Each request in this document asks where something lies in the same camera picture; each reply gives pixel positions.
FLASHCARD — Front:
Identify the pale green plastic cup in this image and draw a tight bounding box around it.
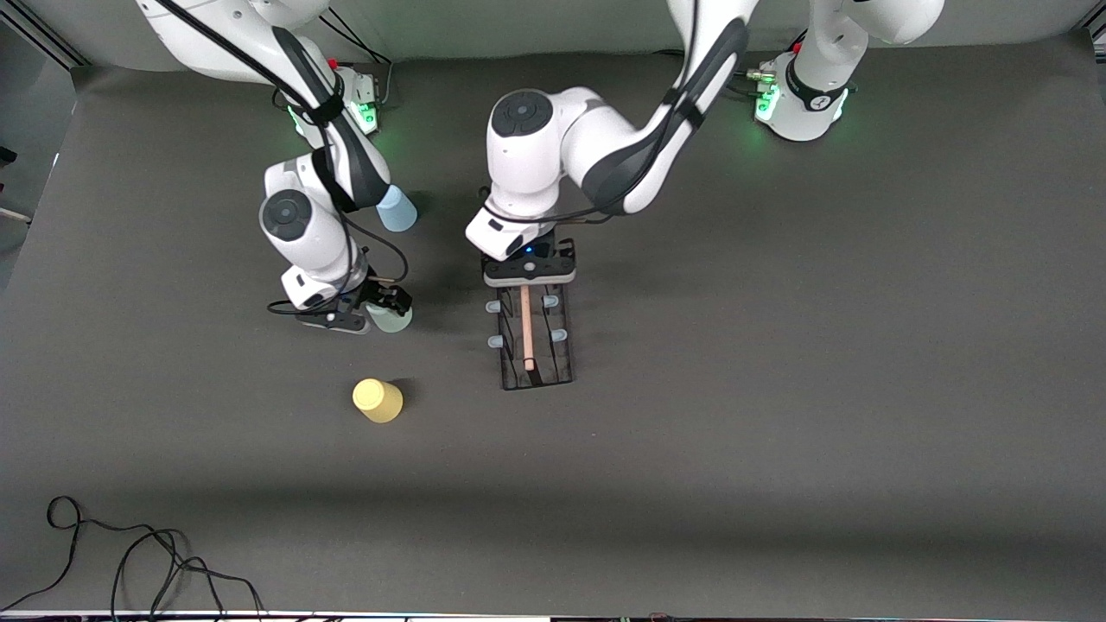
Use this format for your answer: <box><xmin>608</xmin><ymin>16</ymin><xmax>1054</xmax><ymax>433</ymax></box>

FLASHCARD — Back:
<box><xmin>366</xmin><ymin>302</ymin><xmax>414</xmax><ymax>335</ymax></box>

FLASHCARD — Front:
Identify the black wire cup holder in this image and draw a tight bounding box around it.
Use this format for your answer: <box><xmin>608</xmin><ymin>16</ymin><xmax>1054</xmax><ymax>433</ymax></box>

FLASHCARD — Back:
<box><xmin>484</xmin><ymin>283</ymin><xmax>576</xmax><ymax>391</ymax></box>

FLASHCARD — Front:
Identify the yellow plastic cup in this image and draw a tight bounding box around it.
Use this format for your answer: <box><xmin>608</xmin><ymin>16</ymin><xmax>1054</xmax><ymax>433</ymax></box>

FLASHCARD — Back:
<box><xmin>352</xmin><ymin>378</ymin><xmax>404</xmax><ymax>424</ymax></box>

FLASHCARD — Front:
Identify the light blue plastic cup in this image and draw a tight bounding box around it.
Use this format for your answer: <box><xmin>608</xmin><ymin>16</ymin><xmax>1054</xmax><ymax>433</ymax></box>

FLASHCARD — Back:
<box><xmin>376</xmin><ymin>183</ymin><xmax>418</xmax><ymax>232</ymax></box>

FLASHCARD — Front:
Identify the black right arm wrist cable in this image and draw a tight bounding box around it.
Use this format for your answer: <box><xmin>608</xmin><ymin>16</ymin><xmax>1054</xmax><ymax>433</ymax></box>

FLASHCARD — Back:
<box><xmin>156</xmin><ymin>0</ymin><xmax>410</xmax><ymax>316</ymax></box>

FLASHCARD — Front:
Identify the black arm wrist cable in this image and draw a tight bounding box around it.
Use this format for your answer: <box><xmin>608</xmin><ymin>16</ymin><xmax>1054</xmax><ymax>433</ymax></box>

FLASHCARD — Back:
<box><xmin>480</xmin><ymin>0</ymin><xmax>702</xmax><ymax>227</ymax></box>
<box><xmin>156</xmin><ymin>0</ymin><xmax>410</xmax><ymax>316</ymax></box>

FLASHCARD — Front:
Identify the black left arm wrist cable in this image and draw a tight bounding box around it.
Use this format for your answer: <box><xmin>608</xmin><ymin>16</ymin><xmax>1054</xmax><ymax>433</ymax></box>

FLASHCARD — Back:
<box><xmin>480</xmin><ymin>0</ymin><xmax>702</xmax><ymax>227</ymax></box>

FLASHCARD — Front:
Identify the black right arm base cable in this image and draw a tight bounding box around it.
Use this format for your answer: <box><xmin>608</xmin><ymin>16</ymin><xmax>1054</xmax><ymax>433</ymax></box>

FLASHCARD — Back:
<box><xmin>318</xmin><ymin>7</ymin><xmax>395</xmax><ymax>109</ymax></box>

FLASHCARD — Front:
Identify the black arm base cable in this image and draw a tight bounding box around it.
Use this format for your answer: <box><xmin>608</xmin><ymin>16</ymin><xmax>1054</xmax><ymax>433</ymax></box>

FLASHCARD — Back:
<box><xmin>318</xmin><ymin>7</ymin><xmax>395</xmax><ymax>109</ymax></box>
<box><xmin>730</xmin><ymin>30</ymin><xmax>809</xmax><ymax>98</ymax></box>

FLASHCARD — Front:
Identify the black left arm base cable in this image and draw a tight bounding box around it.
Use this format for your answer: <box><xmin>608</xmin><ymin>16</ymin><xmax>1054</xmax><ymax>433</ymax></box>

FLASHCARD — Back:
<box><xmin>730</xmin><ymin>30</ymin><xmax>809</xmax><ymax>98</ymax></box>

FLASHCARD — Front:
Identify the loose black cable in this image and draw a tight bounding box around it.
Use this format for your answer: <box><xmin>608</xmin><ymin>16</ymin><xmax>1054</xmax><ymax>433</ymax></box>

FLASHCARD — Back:
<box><xmin>0</xmin><ymin>495</ymin><xmax>265</xmax><ymax>622</ymax></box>

